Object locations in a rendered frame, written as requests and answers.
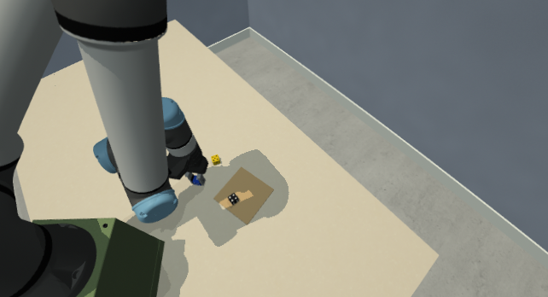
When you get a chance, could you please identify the yellow die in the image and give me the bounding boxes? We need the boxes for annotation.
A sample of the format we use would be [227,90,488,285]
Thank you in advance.
[211,154,221,165]

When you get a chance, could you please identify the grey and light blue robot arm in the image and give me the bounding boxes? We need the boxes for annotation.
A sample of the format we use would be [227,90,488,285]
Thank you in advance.
[0,0,192,297]

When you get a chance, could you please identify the tan square mat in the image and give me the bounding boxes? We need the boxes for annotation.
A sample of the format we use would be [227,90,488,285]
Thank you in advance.
[213,167,274,224]

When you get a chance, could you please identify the black die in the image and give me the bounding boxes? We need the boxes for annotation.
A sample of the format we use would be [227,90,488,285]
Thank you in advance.
[228,193,239,205]

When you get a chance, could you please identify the blue die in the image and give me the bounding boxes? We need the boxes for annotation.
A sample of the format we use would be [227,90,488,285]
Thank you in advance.
[192,175,201,186]

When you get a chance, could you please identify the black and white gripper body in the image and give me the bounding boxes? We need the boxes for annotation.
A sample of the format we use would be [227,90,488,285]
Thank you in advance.
[166,133,208,180]

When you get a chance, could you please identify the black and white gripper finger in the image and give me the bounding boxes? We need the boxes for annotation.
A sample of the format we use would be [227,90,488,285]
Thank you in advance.
[196,173,206,186]
[185,172,195,184]

